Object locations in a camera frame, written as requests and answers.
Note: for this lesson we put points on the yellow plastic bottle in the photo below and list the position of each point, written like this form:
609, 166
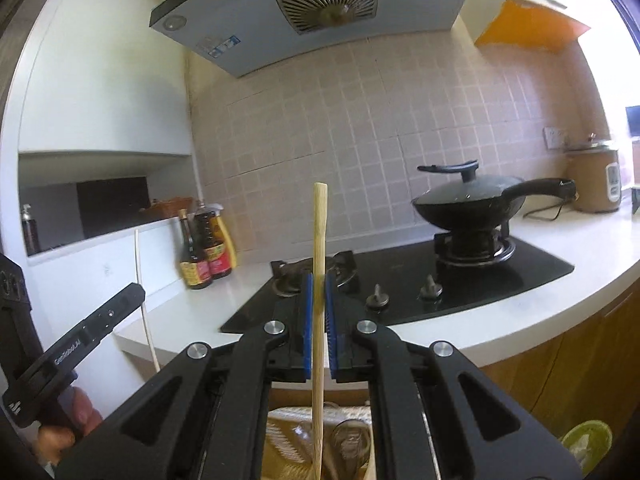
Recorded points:
230, 240

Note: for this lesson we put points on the clear plastic spoon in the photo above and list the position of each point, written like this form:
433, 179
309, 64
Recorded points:
350, 442

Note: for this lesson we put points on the dark soy sauce bottle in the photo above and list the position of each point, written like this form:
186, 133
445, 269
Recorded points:
192, 265

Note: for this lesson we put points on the brown wicker basket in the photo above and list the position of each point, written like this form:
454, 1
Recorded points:
167, 208

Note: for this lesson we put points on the beige rice cooker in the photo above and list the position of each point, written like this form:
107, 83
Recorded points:
592, 180

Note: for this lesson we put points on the amber sauce bottle red label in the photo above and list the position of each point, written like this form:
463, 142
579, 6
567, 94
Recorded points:
217, 255

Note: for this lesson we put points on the black wok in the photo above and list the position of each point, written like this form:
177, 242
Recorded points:
465, 210

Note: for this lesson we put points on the black glass gas stove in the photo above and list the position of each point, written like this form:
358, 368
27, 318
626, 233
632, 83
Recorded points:
500, 270

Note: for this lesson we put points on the white wall socket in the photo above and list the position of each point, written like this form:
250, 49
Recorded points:
555, 137

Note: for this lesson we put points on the dark pump bottle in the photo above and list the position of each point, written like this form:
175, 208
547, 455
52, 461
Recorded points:
30, 232

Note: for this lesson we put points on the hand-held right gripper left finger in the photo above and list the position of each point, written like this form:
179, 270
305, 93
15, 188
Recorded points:
309, 325

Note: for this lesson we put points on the wooden chopstick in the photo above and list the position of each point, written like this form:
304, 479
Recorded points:
137, 260
319, 240

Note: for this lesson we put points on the yellow plastic utensil basket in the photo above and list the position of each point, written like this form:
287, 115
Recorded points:
285, 440

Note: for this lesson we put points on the grey range hood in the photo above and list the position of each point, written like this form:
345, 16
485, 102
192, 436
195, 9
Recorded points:
240, 20

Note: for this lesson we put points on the black wok lid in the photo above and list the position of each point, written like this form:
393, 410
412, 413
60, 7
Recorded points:
465, 187

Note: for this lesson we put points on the green plastic container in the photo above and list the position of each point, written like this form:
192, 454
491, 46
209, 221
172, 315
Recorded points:
587, 442

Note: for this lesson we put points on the orange and white wall cabinet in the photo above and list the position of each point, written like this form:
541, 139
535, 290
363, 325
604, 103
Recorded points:
530, 20

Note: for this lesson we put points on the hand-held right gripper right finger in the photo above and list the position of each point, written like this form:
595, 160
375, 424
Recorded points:
331, 325

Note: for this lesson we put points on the person's left hand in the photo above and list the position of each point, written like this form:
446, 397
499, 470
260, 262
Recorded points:
85, 410

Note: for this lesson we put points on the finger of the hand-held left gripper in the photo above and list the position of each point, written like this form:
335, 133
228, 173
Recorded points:
112, 312

